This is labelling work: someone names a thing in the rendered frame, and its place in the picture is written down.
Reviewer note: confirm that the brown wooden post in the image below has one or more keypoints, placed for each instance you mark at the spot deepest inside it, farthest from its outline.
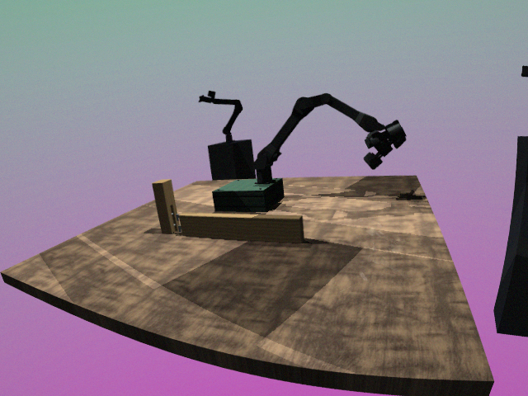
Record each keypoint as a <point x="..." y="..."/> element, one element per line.
<point x="166" y="206"/>

